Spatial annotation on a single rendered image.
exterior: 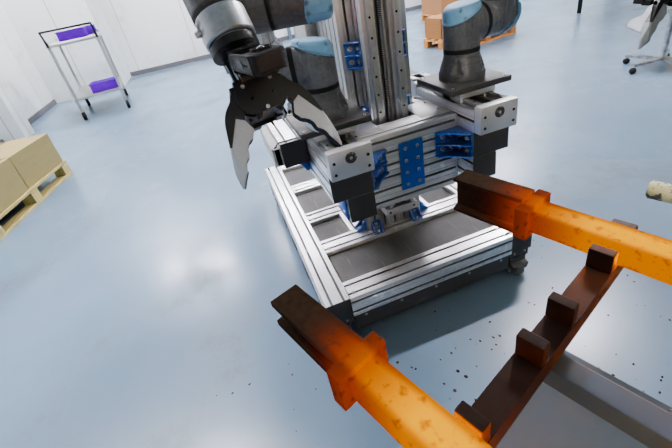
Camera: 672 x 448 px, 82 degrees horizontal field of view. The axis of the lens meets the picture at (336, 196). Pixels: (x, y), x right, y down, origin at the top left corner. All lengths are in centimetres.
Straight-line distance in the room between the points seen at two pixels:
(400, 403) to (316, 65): 98
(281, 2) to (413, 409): 60
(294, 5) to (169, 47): 855
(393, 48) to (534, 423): 109
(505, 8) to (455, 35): 18
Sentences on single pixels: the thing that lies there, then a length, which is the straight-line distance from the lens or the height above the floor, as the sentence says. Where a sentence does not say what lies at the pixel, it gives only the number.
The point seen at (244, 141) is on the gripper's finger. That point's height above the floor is 103.
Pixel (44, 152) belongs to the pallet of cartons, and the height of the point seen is 29.
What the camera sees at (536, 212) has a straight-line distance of 43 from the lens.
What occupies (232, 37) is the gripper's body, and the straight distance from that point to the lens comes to 58.
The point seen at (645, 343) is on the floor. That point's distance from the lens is 168.
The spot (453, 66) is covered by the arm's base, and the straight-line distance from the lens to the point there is 137.
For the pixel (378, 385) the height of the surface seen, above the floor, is 97.
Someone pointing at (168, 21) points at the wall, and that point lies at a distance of 917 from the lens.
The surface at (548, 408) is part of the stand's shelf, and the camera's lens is 61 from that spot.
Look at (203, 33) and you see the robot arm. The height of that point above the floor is 116.
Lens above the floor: 121
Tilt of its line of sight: 30 degrees down
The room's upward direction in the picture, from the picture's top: 11 degrees counter-clockwise
